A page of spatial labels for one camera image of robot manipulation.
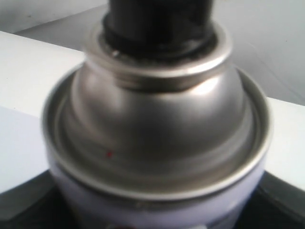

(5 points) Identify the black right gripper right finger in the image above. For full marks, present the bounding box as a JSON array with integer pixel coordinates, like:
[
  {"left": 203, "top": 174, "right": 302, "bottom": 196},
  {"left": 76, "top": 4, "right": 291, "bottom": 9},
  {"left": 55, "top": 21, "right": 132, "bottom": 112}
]
[{"left": 240, "top": 172, "right": 305, "bottom": 229}]

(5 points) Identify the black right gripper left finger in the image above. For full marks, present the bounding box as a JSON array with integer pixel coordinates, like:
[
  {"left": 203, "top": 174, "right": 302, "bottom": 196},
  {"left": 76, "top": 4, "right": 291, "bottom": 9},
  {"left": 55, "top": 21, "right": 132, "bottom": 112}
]
[{"left": 0, "top": 171, "right": 74, "bottom": 229}]

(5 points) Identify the white dotted spray paint can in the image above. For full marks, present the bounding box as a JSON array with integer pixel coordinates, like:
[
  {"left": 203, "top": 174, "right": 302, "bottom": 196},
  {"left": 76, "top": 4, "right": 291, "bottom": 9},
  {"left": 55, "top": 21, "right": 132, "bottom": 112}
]
[{"left": 42, "top": 0, "right": 273, "bottom": 229}]

